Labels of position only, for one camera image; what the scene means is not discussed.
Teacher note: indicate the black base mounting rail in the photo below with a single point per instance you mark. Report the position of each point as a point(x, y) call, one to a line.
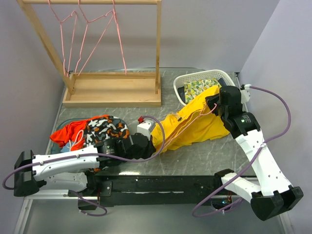
point(119, 190)

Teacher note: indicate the yellow shorts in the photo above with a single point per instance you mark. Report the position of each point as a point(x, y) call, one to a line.
point(208, 127)

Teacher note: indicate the dark navy folded cloth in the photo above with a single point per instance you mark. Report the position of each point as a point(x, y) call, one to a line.
point(180, 90)

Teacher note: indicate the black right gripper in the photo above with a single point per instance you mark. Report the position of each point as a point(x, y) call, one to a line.
point(211, 99)

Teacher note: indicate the orange shorts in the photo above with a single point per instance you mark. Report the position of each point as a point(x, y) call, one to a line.
point(78, 134)

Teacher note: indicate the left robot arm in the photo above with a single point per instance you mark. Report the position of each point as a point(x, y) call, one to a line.
point(68, 171)

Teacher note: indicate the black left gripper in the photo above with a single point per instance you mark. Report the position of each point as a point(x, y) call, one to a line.
point(150, 149)

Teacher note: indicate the lemon print cloth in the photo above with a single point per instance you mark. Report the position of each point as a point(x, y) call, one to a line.
point(194, 88)

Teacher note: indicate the camouflage print shorts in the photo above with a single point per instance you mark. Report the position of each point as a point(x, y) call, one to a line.
point(103, 128)

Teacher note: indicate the white perforated plastic basket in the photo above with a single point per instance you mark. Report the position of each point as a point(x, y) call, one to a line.
point(180, 80)

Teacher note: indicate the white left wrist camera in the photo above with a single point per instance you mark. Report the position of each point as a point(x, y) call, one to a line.
point(145, 128)

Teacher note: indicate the wooden hanger rack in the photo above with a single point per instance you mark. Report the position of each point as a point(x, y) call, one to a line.
point(100, 89)

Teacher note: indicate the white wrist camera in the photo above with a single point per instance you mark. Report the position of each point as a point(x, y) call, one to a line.
point(245, 93)
point(145, 128)

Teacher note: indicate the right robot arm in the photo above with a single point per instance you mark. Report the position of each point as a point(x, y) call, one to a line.
point(274, 194)

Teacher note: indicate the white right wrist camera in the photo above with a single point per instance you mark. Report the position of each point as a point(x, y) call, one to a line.
point(245, 93)

